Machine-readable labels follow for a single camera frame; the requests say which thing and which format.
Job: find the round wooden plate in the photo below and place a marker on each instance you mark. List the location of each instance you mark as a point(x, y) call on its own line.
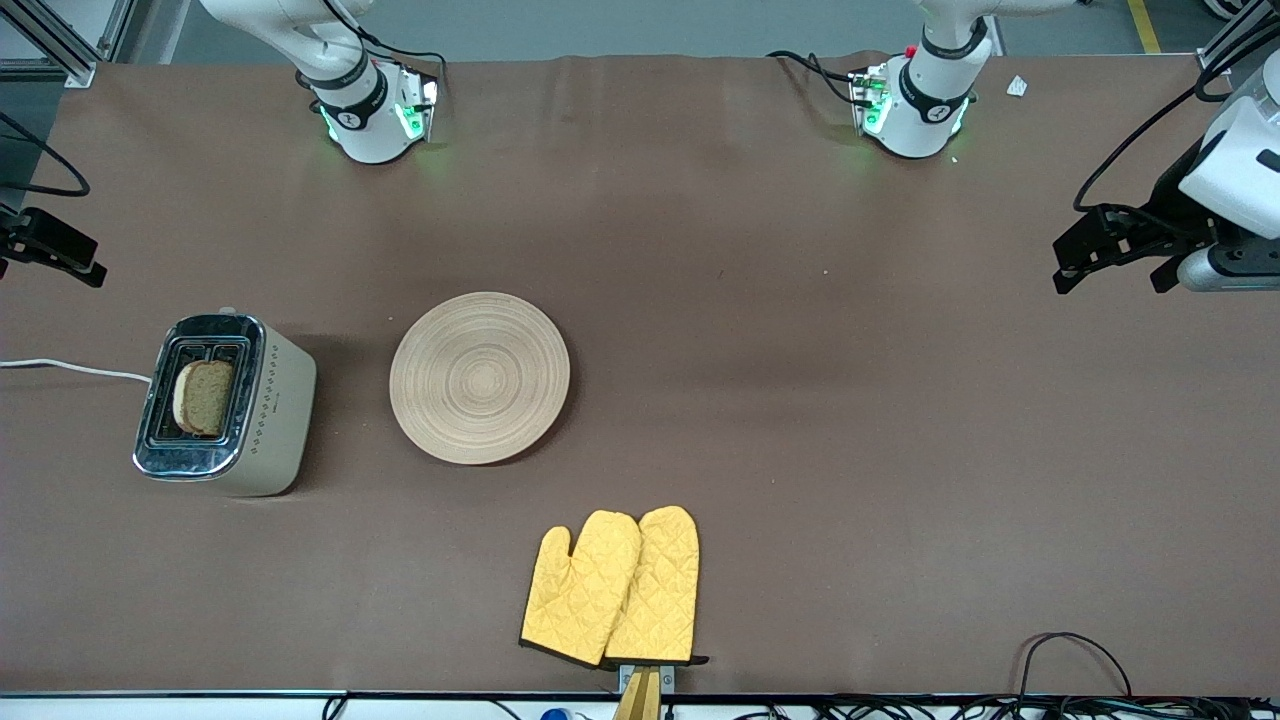
point(480, 378)

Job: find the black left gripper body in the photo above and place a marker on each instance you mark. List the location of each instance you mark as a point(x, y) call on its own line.
point(1172, 205)

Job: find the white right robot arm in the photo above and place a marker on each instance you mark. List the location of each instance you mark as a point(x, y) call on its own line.
point(365, 120)

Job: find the small blue object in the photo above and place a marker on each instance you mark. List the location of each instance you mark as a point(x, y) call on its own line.
point(557, 714)

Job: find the aluminium frame profile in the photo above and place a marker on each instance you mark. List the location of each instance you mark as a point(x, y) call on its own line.
point(1235, 35)
point(60, 50)

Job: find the white paper scrap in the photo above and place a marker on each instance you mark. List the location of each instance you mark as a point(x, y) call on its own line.
point(1017, 86)

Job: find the green-lit base connector board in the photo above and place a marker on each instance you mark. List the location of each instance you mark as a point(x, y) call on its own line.
point(870, 100)
point(415, 105)

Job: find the yellow quilted oven mitt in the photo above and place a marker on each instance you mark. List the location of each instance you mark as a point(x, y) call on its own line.
point(580, 590)
point(660, 590)

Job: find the chrome and beige toaster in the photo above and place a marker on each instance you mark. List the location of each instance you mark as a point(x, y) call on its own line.
point(275, 410)

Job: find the brown toast slice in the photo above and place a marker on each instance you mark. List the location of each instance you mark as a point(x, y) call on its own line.
point(208, 398)

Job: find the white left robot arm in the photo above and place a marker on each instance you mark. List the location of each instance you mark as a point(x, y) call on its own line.
point(925, 110)

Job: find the wooden stick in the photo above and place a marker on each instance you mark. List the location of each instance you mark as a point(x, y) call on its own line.
point(640, 700)

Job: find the small metal bracket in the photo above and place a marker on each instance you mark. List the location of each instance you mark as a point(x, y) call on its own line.
point(668, 678)

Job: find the brown table cover sheet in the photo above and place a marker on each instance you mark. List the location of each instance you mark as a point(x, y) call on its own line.
point(800, 400)

